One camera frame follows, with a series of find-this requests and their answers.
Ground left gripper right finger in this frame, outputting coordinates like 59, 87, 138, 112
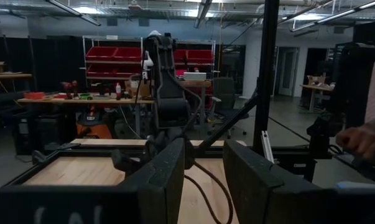
223, 139, 334, 224

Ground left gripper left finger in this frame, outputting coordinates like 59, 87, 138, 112
120, 138, 186, 224

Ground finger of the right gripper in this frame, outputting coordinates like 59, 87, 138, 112
111, 148, 150, 175

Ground orange shop vacuum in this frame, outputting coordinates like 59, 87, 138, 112
76, 105, 113, 140

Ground silver aluminium bar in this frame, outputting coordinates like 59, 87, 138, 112
261, 130, 275, 165

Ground white flat box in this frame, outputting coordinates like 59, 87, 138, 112
183, 72, 208, 82

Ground grey office chair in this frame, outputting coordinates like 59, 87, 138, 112
209, 77, 249, 138

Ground long wooden workbench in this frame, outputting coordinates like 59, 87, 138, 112
17, 93, 155, 138

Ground red storage bin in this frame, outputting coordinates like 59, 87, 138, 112
115, 63, 142, 78
174, 49, 188, 65
86, 63, 116, 78
114, 46, 142, 62
86, 46, 116, 62
187, 49, 214, 65

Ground black computer cases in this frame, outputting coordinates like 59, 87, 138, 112
12, 112, 75, 155

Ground red power drill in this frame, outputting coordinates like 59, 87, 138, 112
60, 80, 80, 100

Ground person's hand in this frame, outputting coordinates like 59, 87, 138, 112
335, 124, 375, 162

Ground small wooden table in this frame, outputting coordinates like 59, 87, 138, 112
300, 83, 335, 113

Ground white door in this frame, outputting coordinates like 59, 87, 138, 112
278, 47, 300, 97

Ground black equipment stand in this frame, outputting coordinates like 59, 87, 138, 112
307, 42, 375, 158

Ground ceiling light fixture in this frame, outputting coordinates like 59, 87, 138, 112
289, 0, 375, 33
45, 0, 102, 27

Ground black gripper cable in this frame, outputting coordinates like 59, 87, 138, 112
183, 160, 234, 224

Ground metal wire shelf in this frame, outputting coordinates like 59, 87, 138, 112
82, 35, 144, 82
174, 39, 216, 80

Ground black frame clamp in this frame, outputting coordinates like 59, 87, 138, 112
31, 142, 81, 165

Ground wooden wall bench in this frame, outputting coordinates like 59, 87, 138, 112
0, 72, 33, 80

